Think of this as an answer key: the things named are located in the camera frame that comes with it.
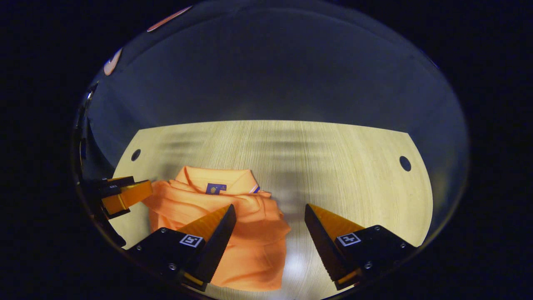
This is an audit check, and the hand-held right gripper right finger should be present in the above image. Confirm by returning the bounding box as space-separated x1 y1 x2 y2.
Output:
305 203 418 291

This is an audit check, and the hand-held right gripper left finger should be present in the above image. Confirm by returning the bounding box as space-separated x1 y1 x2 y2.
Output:
127 204 237 292

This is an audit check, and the orange T-shirt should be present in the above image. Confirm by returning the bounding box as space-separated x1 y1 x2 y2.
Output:
142 166 292 291

